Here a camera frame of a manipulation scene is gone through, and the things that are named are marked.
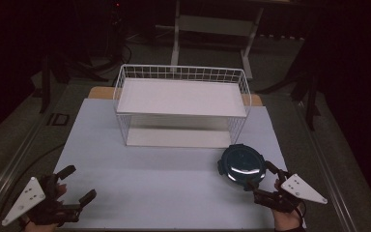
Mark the pale blue table mat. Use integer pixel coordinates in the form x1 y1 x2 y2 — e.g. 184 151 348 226
53 98 307 230

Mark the dark blue round lidded container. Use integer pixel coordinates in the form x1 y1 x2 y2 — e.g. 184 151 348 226
217 143 268 189

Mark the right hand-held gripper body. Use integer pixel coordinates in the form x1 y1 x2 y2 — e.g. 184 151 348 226
253 169 328 215

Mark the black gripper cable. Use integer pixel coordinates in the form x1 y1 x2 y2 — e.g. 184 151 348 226
293 199 307 226

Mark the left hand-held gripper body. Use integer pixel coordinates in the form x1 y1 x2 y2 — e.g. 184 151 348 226
1 173 83 227

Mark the white wire shelf rack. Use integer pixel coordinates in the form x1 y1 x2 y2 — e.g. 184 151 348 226
112 63 253 149

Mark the black floor cable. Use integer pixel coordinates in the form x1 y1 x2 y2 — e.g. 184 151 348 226
0 143 66 226

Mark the white metal table frame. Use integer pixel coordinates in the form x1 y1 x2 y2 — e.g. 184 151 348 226
170 0 265 81

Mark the black metal stand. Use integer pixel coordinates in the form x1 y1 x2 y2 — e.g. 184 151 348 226
39 52 109 114
257 42 322 131

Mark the black square floor plate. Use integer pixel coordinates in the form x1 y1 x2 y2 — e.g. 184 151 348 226
46 112 71 128

